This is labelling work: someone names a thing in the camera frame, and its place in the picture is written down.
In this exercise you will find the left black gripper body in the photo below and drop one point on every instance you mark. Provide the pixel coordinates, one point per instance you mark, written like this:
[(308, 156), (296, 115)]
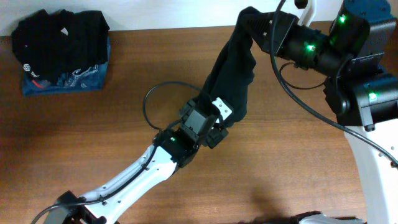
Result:
[(215, 137)]

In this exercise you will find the dark teal t-shirt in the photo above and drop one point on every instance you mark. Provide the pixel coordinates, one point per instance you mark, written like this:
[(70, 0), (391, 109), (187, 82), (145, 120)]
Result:
[(231, 74)]

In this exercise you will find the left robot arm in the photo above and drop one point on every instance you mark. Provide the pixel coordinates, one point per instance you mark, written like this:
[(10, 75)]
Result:
[(170, 151)]

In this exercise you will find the folded blue jeans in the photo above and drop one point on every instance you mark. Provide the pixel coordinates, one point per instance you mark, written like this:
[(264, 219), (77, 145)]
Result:
[(87, 79)]

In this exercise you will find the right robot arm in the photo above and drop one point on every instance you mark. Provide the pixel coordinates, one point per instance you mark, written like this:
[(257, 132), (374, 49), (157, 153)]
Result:
[(360, 92)]

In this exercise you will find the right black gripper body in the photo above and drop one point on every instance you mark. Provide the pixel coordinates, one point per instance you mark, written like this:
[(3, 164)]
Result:
[(288, 23)]

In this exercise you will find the black folded sweater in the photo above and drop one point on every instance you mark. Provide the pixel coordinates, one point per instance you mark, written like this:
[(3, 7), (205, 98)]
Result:
[(64, 22)]

